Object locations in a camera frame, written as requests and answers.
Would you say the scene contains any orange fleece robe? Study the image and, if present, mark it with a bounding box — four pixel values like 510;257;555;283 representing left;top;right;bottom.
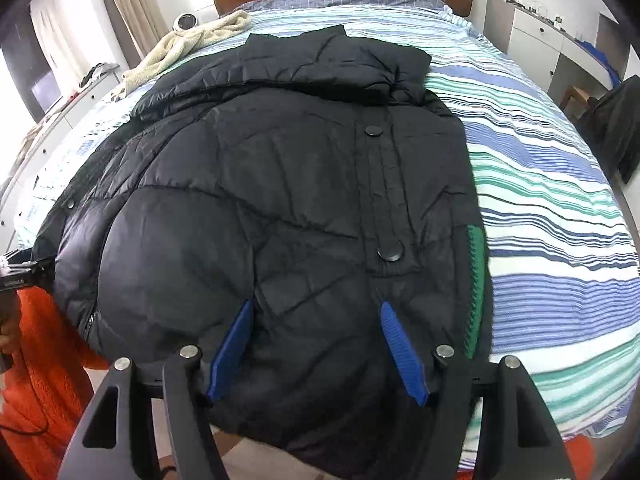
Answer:
0;287;593;480

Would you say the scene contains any dark jacket on chair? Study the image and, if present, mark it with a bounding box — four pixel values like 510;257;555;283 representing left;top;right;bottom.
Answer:
575;75;640;186

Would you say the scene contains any bed with striped cover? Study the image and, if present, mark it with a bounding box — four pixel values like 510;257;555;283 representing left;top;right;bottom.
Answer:
10;5;638;471

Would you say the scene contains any group of small desk items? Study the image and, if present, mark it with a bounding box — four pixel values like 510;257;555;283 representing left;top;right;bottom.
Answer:
505;0;566;26

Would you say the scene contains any dark window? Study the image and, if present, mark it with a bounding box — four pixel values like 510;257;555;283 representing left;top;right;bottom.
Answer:
0;7;63;126

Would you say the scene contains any black puffer jacket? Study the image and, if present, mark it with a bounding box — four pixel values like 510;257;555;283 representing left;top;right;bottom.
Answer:
32;24;496;480

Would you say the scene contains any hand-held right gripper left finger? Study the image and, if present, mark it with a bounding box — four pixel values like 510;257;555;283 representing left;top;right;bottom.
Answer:
56;299;256;480

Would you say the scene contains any beige curtain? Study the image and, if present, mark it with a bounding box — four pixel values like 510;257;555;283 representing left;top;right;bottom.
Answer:
95;0;171;68

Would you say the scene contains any grey clothes pile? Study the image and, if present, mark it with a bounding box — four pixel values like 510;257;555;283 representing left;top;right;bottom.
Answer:
80;62;118;86

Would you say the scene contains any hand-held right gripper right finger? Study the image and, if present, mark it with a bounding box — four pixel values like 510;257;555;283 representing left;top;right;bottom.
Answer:
380;301;576;480

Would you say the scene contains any blue cloth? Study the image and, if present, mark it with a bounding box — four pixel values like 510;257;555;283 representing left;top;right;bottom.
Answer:
575;37;616;68

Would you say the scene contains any beige fleece garment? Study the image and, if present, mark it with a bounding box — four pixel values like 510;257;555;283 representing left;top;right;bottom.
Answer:
111;10;253;98

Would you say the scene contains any wooden chair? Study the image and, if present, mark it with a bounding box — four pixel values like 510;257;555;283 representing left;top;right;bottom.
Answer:
562;85;593;118

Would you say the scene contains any white drawer cabinet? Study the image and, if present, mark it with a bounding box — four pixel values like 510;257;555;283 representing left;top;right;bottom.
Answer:
0;62;126;201

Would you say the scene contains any white desk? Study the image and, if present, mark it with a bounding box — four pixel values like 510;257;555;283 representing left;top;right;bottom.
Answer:
484;0;623;106

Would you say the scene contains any white sheer curtain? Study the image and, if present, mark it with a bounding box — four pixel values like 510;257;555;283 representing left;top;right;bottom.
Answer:
30;0;76;76

